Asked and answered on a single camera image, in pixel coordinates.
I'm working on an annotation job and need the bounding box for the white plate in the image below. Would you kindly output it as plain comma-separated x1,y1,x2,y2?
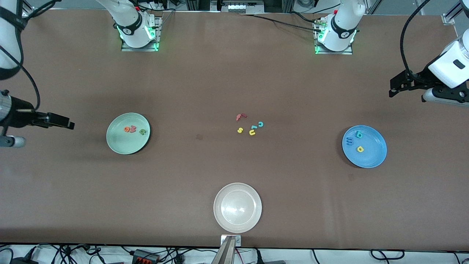
213,183,263,234

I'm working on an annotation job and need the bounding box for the black orange power strip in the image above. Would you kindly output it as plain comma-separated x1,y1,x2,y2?
132,249,160,264

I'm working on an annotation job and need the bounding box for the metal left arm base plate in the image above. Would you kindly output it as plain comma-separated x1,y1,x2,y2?
314,18,353,55

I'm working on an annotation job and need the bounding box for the short black cable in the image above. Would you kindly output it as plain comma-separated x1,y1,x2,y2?
289,11,324,23

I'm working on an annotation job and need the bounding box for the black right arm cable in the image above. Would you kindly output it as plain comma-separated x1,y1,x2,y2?
0,0,61,112

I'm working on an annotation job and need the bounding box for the black looped cable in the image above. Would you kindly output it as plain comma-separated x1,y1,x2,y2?
370,249,405,261

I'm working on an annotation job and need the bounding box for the blue plate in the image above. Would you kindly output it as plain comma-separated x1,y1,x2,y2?
342,125,388,169

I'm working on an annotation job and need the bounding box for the grey connector box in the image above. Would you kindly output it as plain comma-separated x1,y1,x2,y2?
211,0,265,14

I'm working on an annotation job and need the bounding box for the aluminium camera mount profile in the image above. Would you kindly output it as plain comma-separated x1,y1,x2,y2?
211,236,237,264

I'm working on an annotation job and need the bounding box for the light green plate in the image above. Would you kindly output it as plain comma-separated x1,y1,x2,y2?
106,113,151,155

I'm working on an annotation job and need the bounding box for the brown table cover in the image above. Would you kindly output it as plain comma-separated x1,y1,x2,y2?
0,8,469,253

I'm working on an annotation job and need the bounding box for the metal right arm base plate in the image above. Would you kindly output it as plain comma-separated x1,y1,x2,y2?
121,16,162,52

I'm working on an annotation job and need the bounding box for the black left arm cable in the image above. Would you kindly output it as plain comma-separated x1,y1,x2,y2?
400,0,431,74

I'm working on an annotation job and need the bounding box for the long black cable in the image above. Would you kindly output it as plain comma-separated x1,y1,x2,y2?
238,13,324,33

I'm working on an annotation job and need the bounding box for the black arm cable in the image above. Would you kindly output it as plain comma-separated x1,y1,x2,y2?
400,0,431,74
0,0,61,112

